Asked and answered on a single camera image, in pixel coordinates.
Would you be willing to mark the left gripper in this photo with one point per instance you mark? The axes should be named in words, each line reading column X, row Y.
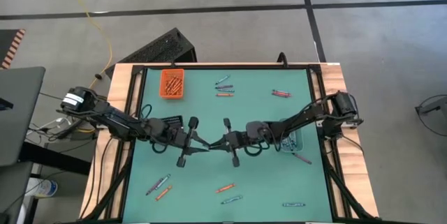
column 178, row 136

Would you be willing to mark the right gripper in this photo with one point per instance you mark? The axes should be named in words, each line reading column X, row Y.
column 244, row 138

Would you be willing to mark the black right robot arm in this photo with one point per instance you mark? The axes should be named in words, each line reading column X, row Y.
column 307, row 114

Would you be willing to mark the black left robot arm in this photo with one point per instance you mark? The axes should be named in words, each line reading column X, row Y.
column 115, row 119

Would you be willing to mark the black plastic basket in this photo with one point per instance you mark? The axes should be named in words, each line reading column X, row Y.
column 171, row 119

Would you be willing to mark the teal table mat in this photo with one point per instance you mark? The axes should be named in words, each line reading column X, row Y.
column 251, row 175

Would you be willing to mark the teal plastic bin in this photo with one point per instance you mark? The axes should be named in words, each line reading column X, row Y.
column 299, row 140

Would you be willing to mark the orange plastic basket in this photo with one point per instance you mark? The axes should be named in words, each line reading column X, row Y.
column 162, row 74

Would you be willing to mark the black perforated computer case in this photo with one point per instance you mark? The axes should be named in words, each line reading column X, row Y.
column 157, row 49

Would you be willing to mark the black desk beam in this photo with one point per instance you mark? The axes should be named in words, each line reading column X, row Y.
column 52, row 157

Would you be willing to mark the white plastic container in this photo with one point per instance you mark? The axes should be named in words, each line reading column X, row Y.
column 43, row 187

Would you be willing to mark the grey desk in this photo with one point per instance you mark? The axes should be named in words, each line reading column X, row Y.
column 21, row 112

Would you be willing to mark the grey low cabinet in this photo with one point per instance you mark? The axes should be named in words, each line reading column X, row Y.
column 14, row 189

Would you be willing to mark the hazard-striped floor mat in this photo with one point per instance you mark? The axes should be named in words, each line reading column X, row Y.
column 7, row 46

